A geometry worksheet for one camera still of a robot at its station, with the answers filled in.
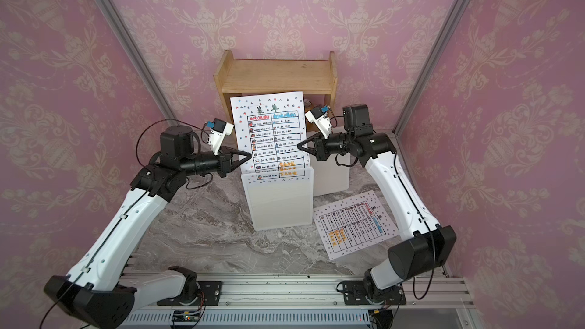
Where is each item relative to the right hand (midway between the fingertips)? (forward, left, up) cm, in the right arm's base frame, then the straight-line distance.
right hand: (301, 145), depth 69 cm
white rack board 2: (+5, -11, -26) cm, 28 cm away
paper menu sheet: (-11, -20, -36) cm, 42 cm away
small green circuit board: (-38, +38, -36) cm, 65 cm away
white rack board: (-9, +8, -16) cm, 20 cm away
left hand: (-4, +15, +1) cm, 16 cm away
